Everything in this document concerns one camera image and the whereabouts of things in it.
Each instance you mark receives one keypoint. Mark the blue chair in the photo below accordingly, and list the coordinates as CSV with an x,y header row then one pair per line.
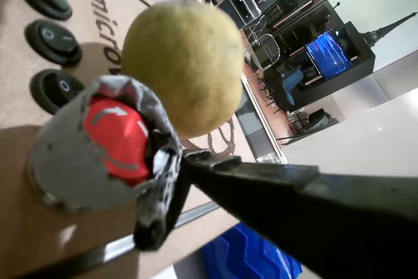
x,y
292,79

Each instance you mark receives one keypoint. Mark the shiny grey case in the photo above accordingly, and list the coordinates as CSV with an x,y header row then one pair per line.
x,y
241,8

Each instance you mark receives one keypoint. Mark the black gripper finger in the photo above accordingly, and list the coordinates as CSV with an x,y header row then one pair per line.
x,y
326,226

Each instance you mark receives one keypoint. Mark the yellow lemon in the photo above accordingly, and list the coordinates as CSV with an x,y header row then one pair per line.
x,y
183,63

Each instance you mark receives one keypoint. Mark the black shelf unit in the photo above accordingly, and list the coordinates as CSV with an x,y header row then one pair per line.
x,y
294,14

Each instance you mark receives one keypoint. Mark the blue treaded rover wheel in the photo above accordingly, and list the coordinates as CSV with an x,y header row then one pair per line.
x,y
248,256

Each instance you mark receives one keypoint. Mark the red emergency stop button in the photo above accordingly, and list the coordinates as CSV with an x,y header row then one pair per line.
x,y
114,135
65,161

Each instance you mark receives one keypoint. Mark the Eiffel tower model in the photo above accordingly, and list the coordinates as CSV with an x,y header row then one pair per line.
x,y
375,35

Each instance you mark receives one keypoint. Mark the rover chassis wooden top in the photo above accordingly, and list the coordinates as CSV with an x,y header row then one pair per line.
x,y
13,63

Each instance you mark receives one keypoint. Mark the computer monitor blue screen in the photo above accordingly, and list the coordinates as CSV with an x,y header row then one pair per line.
x,y
330,55

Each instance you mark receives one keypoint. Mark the black monitor cabinet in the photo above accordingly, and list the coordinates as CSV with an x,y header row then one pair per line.
x,y
362,60

